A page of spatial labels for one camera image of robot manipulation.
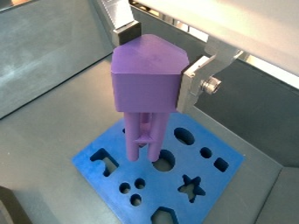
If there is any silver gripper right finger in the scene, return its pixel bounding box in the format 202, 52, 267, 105
177, 37, 243, 113

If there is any blue shape sorting board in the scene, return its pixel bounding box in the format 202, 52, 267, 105
72, 114, 245, 224

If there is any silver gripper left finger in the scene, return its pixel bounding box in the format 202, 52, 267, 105
99, 0, 142, 46

